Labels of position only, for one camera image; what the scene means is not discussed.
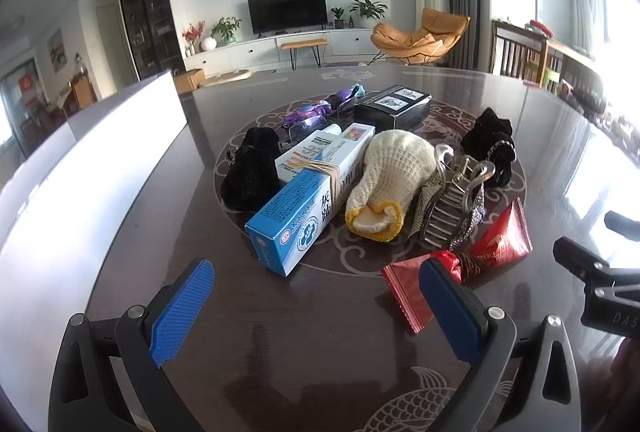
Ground black flat television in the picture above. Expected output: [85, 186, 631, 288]
[247, 0, 328, 35]

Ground wooden dining chair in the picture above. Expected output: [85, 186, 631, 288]
[490, 20, 548, 86]

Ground red flowers white vase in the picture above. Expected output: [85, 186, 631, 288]
[182, 21, 217, 57]

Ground cream knitted glove roll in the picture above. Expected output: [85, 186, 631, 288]
[345, 129, 436, 242]

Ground black rectangular box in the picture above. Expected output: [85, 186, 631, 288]
[352, 85, 433, 133]

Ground purple toy wand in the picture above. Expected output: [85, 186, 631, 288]
[282, 84, 366, 129]

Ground blue white medicine box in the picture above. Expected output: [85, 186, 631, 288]
[244, 170, 336, 277]

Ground black velvet scrunchie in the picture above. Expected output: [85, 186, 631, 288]
[461, 108, 516, 188]
[220, 127, 281, 213]

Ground potted plant left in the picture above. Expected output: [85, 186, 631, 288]
[210, 16, 242, 45]

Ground dark display cabinet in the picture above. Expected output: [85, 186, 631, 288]
[120, 0, 184, 80]

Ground clear plastic hair claw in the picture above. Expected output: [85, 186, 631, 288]
[420, 144, 496, 251]

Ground orange lounge chair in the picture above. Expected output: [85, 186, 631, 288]
[370, 8, 471, 66]

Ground cardboard box on floor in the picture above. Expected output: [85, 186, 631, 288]
[174, 69, 206, 95]

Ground white storage bin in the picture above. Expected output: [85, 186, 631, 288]
[1, 73, 186, 431]

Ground white tv cabinet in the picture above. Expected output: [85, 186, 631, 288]
[184, 28, 378, 77]

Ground small potted plant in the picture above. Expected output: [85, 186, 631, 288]
[330, 7, 345, 30]

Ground wooden bench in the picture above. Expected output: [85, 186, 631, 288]
[281, 38, 329, 71]

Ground potted plant right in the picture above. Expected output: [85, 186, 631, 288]
[349, 0, 388, 28]

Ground framed wall painting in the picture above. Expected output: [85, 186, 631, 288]
[47, 28, 67, 73]

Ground red candy wrapper packet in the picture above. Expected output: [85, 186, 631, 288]
[381, 198, 533, 334]

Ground rhinestone bow hair clip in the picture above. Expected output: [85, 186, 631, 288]
[408, 176, 486, 251]

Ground clear safety glasses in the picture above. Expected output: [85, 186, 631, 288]
[282, 108, 355, 148]

